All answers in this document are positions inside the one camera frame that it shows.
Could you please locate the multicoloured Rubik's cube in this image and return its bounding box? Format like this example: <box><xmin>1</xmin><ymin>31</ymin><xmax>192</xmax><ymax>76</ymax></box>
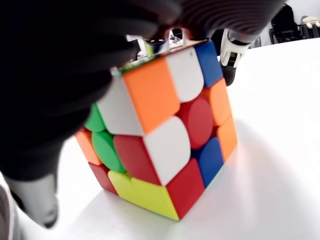
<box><xmin>74</xmin><ymin>39</ymin><xmax>238</xmax><ymax>221</ymax></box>

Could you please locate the black office chair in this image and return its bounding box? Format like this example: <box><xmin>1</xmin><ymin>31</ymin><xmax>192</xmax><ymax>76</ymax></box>
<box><xmin>269</xmin><ymin>4</ymin><xmax>320</xmax><ymax>46</ymax></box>

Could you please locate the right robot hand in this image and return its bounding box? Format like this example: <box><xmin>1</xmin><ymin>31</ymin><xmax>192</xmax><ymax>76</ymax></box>
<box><xmin>0</xmin><ymin>0</ymin><xmax>287</xmax><ymax>230</ymax></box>

